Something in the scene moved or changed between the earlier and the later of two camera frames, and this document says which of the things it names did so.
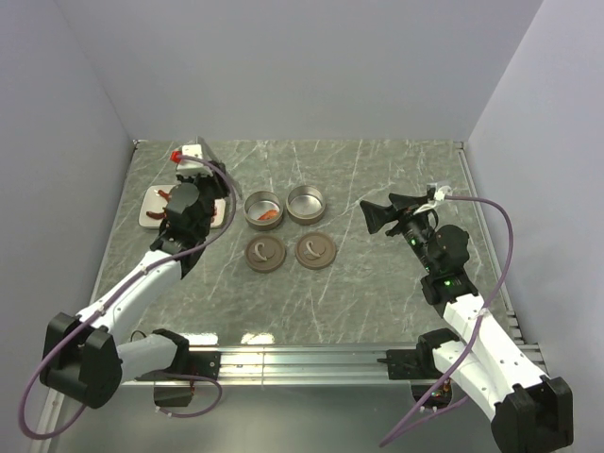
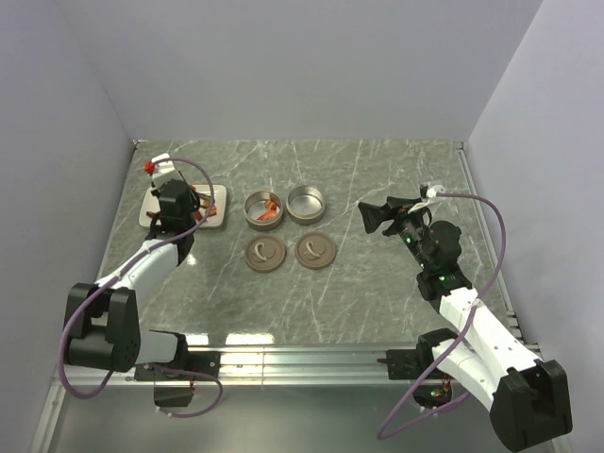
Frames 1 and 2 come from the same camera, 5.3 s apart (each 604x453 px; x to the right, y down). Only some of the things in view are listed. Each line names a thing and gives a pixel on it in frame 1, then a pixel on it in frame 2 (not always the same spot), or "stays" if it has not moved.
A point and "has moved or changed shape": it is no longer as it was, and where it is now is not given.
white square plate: x=151 y=201 stays
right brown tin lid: x=315 y=250 stays
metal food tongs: x=210 y=155 has moved or changed shape
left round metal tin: x=260 y=203 stays
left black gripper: x=218 y=180 to x=194 y=201
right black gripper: x=377 y=216 stays
